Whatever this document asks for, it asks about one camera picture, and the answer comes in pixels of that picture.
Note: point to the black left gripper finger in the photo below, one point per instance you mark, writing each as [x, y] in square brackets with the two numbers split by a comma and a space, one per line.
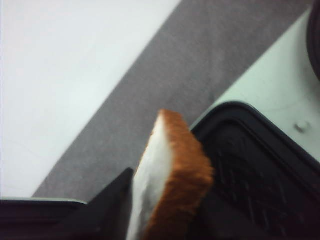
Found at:
[107, 216]

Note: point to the breakfast maker hinged lid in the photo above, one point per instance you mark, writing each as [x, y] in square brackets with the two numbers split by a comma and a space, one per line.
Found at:
[24, 217]

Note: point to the mint green breakfast maker base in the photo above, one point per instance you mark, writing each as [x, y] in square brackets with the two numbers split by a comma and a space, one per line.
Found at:
[282, 85]

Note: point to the black frying pan green handle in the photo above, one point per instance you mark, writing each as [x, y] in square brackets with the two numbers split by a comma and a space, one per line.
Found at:
[313, 38]

